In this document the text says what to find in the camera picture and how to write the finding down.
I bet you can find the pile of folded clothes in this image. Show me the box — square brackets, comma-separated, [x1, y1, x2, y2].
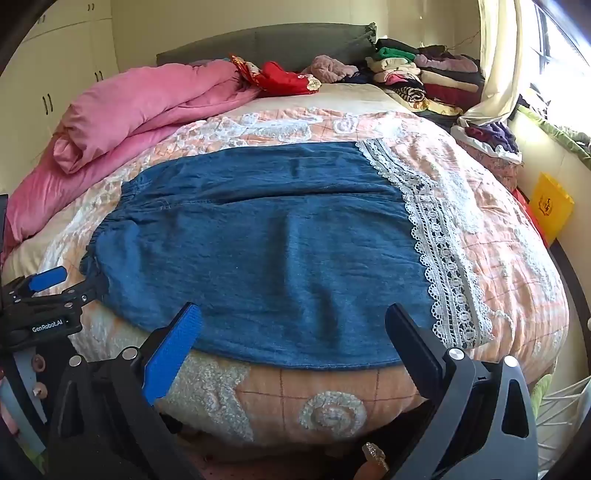
[355, 38, 485, 118]

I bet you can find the window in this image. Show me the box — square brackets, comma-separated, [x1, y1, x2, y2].
[522, 0, 591, 139]

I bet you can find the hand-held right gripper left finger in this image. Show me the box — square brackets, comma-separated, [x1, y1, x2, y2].
[46, 302, 206, 480]

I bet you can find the dark wooden bed frame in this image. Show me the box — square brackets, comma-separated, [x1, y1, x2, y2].
[549, 240, 591, 324]

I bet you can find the heap of purple clothes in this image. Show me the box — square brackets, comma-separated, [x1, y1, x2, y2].
[450, 121, 525, 164]

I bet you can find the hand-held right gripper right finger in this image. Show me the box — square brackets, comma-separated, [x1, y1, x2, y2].
[385, 302, 541, 480]

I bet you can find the blue denim pants lace trim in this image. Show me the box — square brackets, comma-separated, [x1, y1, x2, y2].
[78, 140, 496, 373]

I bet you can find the cream curtain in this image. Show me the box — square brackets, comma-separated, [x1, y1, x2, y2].
[457, 0, 543, 127]

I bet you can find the peach floral bedspread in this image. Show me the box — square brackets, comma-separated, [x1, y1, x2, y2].
[2, 83, 571, 448]

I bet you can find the red garment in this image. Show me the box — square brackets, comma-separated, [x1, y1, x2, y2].
[229, 54, 321, 97]

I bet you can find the yellow bag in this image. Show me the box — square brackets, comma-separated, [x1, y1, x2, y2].
[527, 173, 575, 232]

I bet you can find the green cloth on sill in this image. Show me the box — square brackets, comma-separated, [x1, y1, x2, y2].
[517, 104, 591, 155]

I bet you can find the white wardrobe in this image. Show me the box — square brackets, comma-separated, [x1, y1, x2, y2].
[0, 0, 122, 195]

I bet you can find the light blue buttoned garment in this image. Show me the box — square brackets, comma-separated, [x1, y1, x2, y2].
[0, 351, 49, 444]

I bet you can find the white wire rack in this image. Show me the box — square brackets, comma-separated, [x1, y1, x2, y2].
[531, 374, 591, 476]

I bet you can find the translucent peach object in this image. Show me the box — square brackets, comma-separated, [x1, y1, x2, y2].
[364, 442, 389, 475]

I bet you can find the grey padded headboard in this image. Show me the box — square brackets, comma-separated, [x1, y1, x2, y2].
[156, 22, 378, 75]

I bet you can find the pink quilt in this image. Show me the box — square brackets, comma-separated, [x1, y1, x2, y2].
[4, 60, 264, 245]

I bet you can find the red bag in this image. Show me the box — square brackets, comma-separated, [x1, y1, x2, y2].
[512, 187, 551, 247]

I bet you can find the floral patterned pillow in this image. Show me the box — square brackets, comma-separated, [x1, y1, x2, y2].
[455, 138, 522, 192]

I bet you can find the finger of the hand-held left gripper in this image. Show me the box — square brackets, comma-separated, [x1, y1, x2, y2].
[28, 272, 110, 319]
[9, 265, 68, 301]

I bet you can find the green fleece cloth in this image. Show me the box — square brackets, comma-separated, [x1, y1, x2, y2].
[530, 373, 553, 416]

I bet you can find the pink fluffy garment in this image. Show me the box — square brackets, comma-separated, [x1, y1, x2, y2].
[300, 54, 360, 84]

